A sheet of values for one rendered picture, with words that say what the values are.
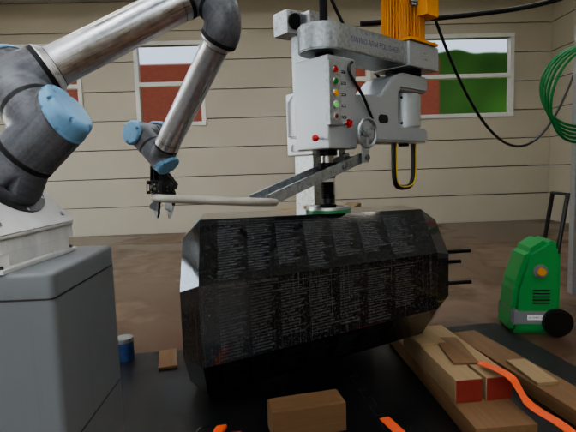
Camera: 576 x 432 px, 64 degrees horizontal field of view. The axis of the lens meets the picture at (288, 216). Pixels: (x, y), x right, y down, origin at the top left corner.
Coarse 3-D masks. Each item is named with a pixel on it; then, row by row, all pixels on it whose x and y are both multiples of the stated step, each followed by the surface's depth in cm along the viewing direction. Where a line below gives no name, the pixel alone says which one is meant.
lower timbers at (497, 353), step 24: (480, 336) 262; (408, 360) 241; (504, 360) 229; (528, 360) 228; (432, 384) 209; (528, 384) 207; (456, 408) 185; (480, 408) 183; (504, 408) 182; (552, 408) 194
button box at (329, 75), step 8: (328, 64) 203; (336, 64) 206; (328, 72) 203; (328, 80) 203; (328, 88) 204; (336, 88) 206; (328, 96) 204; (328, 104) 205; (328, 112) 205; (328, 120) 205; (336, 120) 207
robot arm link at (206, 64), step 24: (216, 0) 134; (216, 24) 135; (240, 24) 140; (216, 48) 139; (192, 72) 146; (216, 72) 147; (192, 96) 150; (168, 120) 157; (192, 120) 158; (144, 144) 167; (168, 144) 161; (168, 168) 168
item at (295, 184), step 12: (348, 156) 238; (360, 156) 231; (312, 168) 224; (336, 168) 219; (348, 168) 225; (288, 180) 213; (300, 180) 204; (312, 180) 208; (324, 180) 214; (264, 192) 204; (276, 192) 194; (288, 192) 199
